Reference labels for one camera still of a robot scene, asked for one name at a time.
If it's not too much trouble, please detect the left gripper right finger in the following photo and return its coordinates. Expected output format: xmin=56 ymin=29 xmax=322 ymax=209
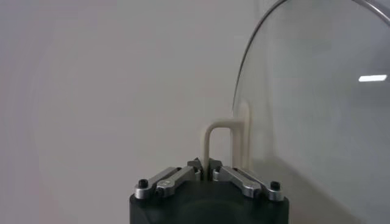
xmin=208 ymin=158 xmax=285 ymax=202

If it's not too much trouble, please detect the glass lid with cream handle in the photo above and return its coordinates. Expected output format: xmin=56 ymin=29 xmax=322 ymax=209
xmin=201 ymin=0 xmax=390 ymax=224

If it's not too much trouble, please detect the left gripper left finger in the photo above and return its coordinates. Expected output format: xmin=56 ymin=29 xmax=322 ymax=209
xmin=133 ymin=158 xmax=204 ymax=200

